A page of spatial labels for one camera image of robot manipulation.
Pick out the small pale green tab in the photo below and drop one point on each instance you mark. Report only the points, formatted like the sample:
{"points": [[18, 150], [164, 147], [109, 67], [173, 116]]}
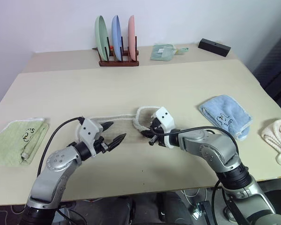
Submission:
{"points": [[183, 50]]}

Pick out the purple patterned floor mat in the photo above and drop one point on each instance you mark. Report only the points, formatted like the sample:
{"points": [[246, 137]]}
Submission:
{"points": [[4, 215]]}

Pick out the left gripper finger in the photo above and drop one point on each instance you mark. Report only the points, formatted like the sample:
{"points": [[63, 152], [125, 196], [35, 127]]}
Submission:
{"points": [[106, 126], [116, 141]]}

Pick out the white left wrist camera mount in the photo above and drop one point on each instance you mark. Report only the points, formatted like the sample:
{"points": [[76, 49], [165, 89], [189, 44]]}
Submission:
{"points": [[90, 131]]}

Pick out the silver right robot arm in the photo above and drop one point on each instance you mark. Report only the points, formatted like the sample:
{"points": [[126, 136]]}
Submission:
{"points": [[215, 150]]}

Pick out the green plate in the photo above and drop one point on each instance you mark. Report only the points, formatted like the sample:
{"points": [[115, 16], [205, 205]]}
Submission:
{"points": [[100, 35]]}

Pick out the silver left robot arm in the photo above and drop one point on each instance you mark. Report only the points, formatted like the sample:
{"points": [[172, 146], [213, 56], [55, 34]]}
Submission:
{"points": [[52, 168]]}

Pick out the brown wooden plate rack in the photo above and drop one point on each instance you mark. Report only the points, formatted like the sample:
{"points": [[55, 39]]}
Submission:
{"points": [[118, 63]]}

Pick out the blue folded towel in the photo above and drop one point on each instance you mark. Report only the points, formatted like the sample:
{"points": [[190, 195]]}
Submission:
{"points": [[227, 112]]}

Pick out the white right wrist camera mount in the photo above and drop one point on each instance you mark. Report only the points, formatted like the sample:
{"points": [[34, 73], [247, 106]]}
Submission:
{"points": [[165, 118]]}

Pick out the blue plate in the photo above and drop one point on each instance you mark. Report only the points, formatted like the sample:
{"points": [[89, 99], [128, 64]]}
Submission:
{"points": [[116, 35]]}

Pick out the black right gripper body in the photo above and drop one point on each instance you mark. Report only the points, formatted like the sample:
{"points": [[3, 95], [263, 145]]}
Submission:
{"points": [[158, 136]]}

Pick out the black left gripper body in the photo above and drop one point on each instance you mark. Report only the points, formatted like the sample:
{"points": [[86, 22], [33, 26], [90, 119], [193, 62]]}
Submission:
{"points": [[100, 145]]}

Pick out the pale green folded cloth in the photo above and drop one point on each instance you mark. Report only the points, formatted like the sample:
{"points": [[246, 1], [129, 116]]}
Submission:
{"points": [[162, 52]]}

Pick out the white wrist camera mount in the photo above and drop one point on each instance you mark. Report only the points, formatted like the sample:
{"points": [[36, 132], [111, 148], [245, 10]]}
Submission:
{"points": [[165, 118], [90, 131]]}

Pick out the pink plate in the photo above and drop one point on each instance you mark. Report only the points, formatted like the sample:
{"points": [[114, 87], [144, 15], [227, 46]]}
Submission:
{"points": [[131, 35]]}

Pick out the black textured chair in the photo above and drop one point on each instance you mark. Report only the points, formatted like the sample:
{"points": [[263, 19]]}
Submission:
{"points": [[274, 65]]}

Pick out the beige towel with white trim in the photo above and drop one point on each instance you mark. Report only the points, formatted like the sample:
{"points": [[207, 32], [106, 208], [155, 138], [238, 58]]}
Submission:
{"points": [[128, 129]]}

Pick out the black power strip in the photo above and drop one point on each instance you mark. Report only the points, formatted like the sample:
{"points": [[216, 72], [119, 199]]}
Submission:
{"points": [[202, 209]]}

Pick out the cream fluffy towel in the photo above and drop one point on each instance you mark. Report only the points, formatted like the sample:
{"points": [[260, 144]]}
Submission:
{"points": [[279, 138]]}

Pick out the dark rounded shape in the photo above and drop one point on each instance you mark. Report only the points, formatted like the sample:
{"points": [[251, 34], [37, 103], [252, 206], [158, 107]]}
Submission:
{"points": [[173, 208]]}

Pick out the green folded towel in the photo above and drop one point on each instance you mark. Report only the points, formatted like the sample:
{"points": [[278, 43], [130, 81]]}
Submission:
{"points": [[12, 143]]}

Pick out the black rectangular box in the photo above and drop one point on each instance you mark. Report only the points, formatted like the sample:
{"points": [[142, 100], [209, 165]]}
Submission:
{"points": [[214, 47]]}

